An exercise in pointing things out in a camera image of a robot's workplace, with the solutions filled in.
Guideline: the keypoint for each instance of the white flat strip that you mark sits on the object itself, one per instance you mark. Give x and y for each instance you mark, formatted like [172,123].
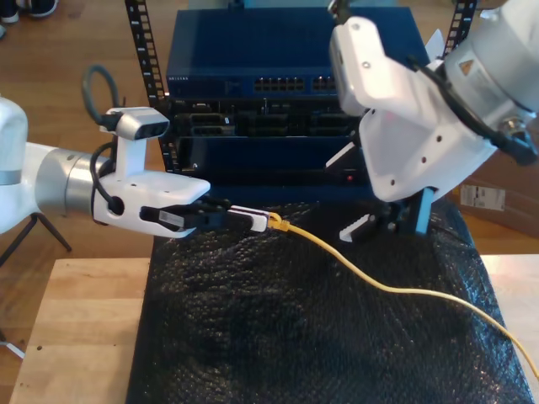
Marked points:
[12,349]

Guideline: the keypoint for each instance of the blue network switch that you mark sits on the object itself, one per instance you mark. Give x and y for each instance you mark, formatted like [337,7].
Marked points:
[252,42]

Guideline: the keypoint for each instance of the brown cardboard monitor box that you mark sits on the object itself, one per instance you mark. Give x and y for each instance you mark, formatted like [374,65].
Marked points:
[518,214]

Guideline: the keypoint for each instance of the black metal stool frame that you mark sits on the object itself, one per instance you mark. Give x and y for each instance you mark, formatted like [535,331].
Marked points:
[54,233]

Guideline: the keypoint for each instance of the white shoe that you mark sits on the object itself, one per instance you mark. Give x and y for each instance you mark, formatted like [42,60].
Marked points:
[2,31]
[8,14]

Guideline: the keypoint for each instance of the black rack shelf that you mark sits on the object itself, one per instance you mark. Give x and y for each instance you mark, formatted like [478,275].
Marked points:
[261,155]

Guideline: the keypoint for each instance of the dark blue shoe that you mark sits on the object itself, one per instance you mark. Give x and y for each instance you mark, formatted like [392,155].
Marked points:
[42,6]

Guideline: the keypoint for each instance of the black perforated rack post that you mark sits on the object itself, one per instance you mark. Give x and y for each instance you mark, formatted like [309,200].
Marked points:
[145,50]
[461,25]

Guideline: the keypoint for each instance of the blue rack base plate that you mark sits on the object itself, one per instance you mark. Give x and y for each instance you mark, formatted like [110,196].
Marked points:
[252,193]

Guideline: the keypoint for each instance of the black bubble-wrap mat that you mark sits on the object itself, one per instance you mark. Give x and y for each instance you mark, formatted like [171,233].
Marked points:
[295,328]

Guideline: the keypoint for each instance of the black rack server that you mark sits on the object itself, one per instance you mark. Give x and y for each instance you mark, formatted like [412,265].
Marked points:
[252,122]

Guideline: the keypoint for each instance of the white paper flap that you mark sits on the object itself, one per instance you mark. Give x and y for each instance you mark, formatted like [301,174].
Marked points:
[436,44]

